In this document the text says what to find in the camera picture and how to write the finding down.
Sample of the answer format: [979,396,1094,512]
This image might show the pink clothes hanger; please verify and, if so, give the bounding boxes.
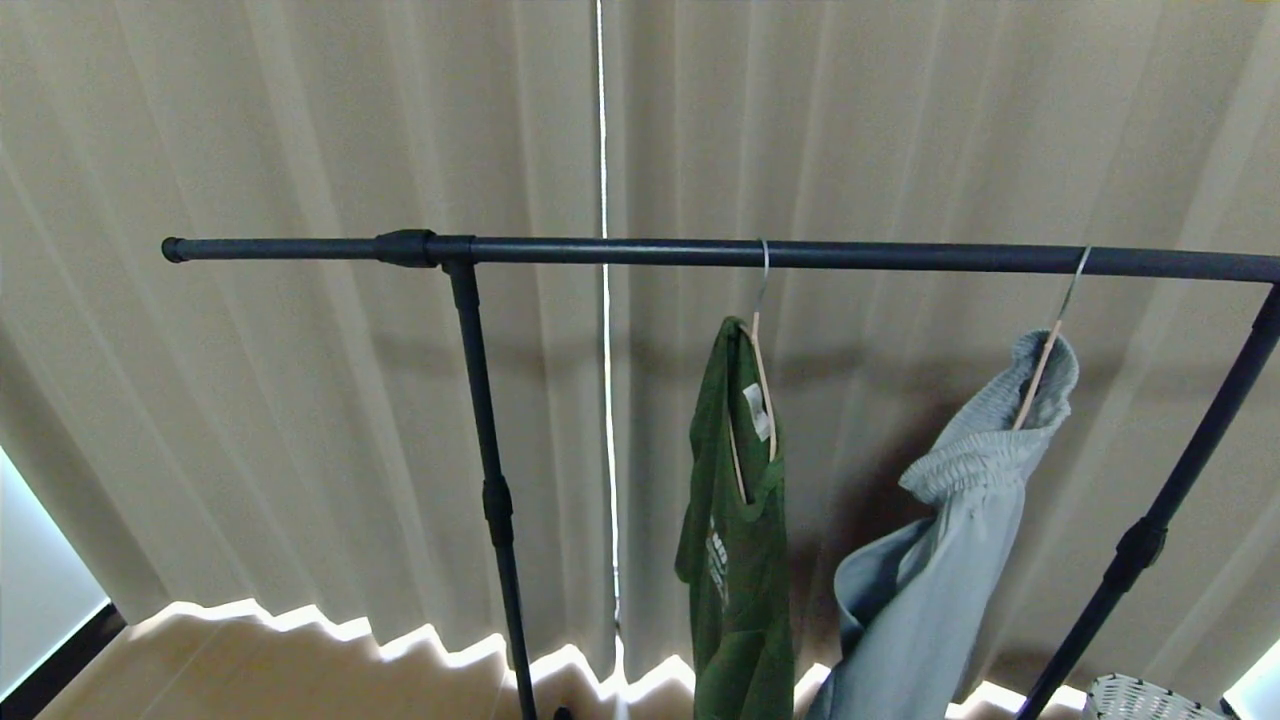
[1012,245,1094,433]
[725,238,779,506]

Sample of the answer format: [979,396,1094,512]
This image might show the green printed t-shirt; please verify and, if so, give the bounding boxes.
[675,317,797,720]

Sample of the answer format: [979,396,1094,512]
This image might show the pale grey garment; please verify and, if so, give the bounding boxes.
[805,330,1081,720]

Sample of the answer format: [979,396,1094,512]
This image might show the black clothes rack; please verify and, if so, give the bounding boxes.
[160,230,1280,720]

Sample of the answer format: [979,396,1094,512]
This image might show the white laundry basket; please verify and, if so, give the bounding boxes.
[1083,674,1233,720]

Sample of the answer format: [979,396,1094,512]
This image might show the beige curtain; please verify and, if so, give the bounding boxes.
[0,0,1280,711]

